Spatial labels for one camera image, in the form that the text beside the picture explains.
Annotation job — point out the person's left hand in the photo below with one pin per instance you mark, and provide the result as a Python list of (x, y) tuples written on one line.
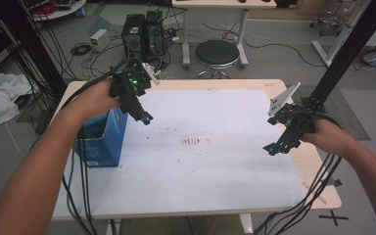
[(93, 101)]

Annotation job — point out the person's right hand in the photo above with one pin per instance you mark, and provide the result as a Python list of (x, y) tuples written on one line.
[(331, 137)]

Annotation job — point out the black aluminium frame post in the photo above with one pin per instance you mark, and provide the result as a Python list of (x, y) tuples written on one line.
[(346, 55)]

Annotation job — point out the round white table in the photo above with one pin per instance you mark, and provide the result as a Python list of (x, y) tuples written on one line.
[(62, 11)]

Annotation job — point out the white-legged wooden desk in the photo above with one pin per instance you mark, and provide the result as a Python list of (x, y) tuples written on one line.
[(223, 4)]

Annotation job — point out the black computer tower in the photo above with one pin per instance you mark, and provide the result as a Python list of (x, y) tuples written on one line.
[(132, 36), (155, 32)]

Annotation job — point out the white table leg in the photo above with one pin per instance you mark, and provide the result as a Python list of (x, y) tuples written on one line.
[(246, 225)]

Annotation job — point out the grey floor mat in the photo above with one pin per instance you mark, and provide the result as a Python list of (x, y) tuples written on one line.
[(346, 114)]

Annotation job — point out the office chair wheeled base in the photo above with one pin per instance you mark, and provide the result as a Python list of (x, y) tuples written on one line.
[(328, 21)]

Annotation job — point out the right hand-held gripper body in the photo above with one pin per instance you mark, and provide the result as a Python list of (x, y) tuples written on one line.
[(298, 117)]

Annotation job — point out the black round stool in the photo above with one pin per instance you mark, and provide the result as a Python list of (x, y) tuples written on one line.
[(217, 52)]

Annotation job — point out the white metal stand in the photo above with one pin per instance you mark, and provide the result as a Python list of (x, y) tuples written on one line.
[(341, 36)]

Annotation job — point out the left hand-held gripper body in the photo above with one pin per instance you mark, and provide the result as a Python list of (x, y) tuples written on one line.
[(130, 81)]

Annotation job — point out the white table mat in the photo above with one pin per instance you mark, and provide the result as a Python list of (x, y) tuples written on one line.
[(189, 176)]

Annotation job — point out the small white box device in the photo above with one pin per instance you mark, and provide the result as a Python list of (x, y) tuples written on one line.
[(99, 39)]

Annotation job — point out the blue cardboard box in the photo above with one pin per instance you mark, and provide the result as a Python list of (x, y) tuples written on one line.
[(106, 150)]

